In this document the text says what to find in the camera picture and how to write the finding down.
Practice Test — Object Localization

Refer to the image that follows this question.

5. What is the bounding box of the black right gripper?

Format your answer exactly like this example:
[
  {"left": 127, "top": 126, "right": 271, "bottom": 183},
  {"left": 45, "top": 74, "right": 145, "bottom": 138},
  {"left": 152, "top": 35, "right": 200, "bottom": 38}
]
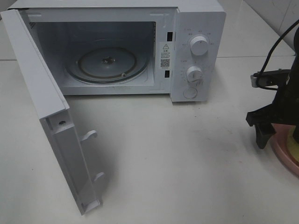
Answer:
[{"left": 246, "top": 71, "right": 299, "bottom": 149}]

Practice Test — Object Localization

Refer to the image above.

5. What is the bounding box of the pink plate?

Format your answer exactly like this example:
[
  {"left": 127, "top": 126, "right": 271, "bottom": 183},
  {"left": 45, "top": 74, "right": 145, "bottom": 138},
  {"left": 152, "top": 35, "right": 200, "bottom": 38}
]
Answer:
[{"left": 270, "top": 124, "right": 299, "bottom": 177}]

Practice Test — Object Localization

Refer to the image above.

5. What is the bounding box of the sandwich with lettuce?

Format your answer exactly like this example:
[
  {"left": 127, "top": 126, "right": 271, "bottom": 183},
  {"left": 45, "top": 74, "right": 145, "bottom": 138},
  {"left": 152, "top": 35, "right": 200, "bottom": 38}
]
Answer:
[{"left": 287, "top": 128, "right": 299, "bottom": 162}]

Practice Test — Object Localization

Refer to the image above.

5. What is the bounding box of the round white door button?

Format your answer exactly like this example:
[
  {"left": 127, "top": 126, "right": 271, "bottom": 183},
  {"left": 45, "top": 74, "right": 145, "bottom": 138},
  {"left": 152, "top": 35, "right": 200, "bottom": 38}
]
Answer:
[{"left": 183, "top": 88, "right": 198, "bottom": 99}]

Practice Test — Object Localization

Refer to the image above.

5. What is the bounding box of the white microwave door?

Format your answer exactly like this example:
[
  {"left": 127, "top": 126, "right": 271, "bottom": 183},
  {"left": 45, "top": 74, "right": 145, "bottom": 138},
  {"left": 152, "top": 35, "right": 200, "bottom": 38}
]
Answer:
[{"left": 1, "top": 9, "right": 104, "bottom": 214}]

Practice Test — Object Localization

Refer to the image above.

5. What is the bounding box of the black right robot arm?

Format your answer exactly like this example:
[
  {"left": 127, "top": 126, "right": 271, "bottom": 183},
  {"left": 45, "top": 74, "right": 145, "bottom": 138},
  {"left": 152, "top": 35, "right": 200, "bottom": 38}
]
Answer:
[{"left": 246, "top": 31, "right": 299, "bottom": 149}]

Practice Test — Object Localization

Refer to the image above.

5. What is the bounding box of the lower white timer knob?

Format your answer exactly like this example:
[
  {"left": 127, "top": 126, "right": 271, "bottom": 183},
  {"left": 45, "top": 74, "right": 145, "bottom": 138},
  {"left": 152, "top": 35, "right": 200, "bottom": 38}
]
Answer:
[{"left": 186, "top": 66, "right": 203, "bottom": 83}]

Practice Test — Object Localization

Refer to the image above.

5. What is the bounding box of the upper white power knob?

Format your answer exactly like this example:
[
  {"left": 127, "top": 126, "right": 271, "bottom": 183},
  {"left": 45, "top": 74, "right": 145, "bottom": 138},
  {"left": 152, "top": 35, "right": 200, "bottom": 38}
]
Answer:
[{"left": 189, "top": 35, "right": 209, "bottom": 56}]

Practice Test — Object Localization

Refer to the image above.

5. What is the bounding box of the white warning label sticker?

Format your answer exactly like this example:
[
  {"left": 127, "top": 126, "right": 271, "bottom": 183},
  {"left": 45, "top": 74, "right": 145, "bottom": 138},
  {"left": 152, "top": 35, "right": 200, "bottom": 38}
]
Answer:
[{"left": 158, "top": 42, "right": 173, "bottom": 70}]

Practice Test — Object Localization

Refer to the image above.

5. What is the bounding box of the glass microwave turntable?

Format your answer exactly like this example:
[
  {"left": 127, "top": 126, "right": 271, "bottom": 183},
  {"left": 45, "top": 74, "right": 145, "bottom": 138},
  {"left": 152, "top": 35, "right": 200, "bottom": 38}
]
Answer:
[{"left": 65, "top": 46, "right": 150, "bottom": 84}]

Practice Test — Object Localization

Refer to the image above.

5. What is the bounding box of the white microwave oven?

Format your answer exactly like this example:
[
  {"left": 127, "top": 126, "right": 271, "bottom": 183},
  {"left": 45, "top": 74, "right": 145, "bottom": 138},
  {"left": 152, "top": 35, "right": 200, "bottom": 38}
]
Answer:
[{"left": 6, "top": 0, "right": 226, "bottom": 102}]

